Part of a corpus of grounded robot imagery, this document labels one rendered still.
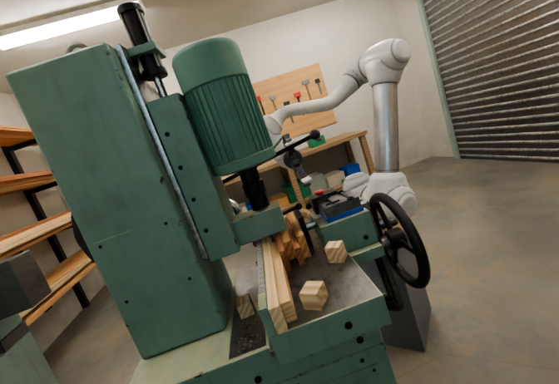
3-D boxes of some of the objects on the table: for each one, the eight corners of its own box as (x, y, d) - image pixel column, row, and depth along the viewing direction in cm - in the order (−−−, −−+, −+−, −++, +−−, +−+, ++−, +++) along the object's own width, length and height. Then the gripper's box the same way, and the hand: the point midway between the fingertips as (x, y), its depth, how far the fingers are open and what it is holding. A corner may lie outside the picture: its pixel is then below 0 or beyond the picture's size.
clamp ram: (334, 239, 73) (324, 209, 71) (308, 249, 72) (297, 219, 71) (326, 228, 81) (316, 200, 80) (302, 237, 81) (293, 209, 80)
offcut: (304, 309, 51) (298, 294, 50) (311, 294, 54) (306, 280, 54) (321, 311, 49) (316, 294, 48) (328, 295, 52) (324, 280, 52)
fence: (277, 335, 47) (266, 307, 46) (268, 338, 47) (257, 311, 46) (264, 224, 106) (259, 212, 105) (259, 226, 106) (254, 214, 105)
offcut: (343, 263, 61) (338, 247, 61) (328, 263, 63) (324, 248, 63) (348, 254, 64) (343, 239, 63) (333, 255, 66) (328, 241, 65)
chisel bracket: (289, 233, 75) (279, 205, 74) (241, 252, 74) (230, 224, 73) (286, 225, 82) (277, 199, 81) (242, 242, 81) (232, 215, 80)
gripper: (295, 189, 112) (304, 201, 91) (270, 133, 108) (274, 131, 87) (312, 182, 112) (325, 192, 91) (287, 125, 109) (295, 122, 87)
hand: (299, 162), depth 90 cm, fingers open, 13 cm apart
